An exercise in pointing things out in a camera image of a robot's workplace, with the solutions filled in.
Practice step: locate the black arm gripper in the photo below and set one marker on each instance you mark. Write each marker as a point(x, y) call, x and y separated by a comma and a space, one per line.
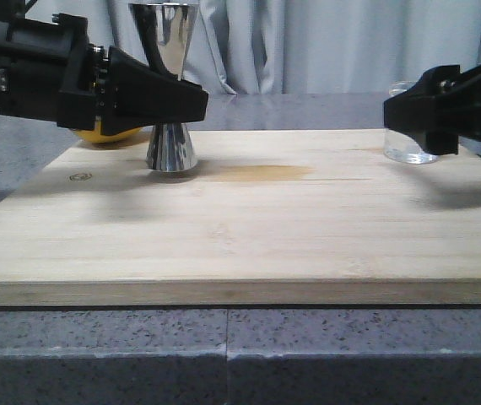
point(442, 102)

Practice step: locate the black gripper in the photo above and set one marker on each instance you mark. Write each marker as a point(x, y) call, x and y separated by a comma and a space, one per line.
point(48, 73)

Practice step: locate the clear glass beaker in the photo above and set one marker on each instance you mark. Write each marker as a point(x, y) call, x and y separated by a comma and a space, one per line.
point(403, 149)

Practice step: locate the yellow lemon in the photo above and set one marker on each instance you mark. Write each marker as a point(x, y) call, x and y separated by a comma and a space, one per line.
point(95, 137)

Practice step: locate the light wooden cutting board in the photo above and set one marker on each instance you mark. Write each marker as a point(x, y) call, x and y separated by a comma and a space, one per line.
point(283, 217)

